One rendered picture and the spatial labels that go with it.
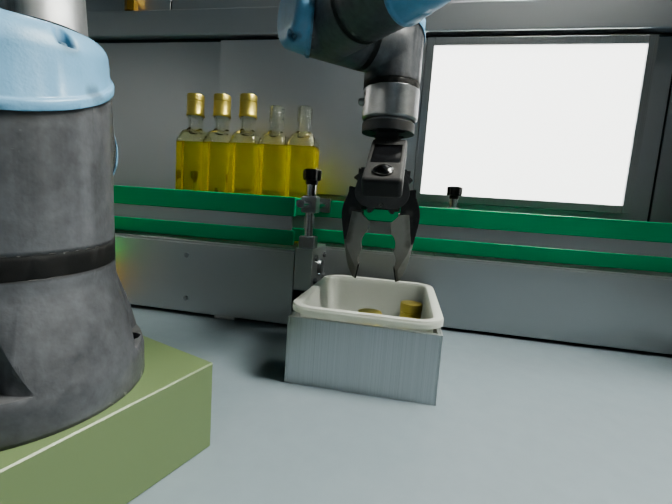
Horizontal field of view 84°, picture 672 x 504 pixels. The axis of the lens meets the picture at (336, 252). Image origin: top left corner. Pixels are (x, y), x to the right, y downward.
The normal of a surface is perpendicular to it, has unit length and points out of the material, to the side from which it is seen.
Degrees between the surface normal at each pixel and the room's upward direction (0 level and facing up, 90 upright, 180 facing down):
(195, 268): 90
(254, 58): 90
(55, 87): 90
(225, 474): 0
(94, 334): 74
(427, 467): 0
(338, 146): 90
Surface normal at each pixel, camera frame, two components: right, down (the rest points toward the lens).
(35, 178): 0.80, 0.17
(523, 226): -0.18, 0.11
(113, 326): 0.97, -0.21
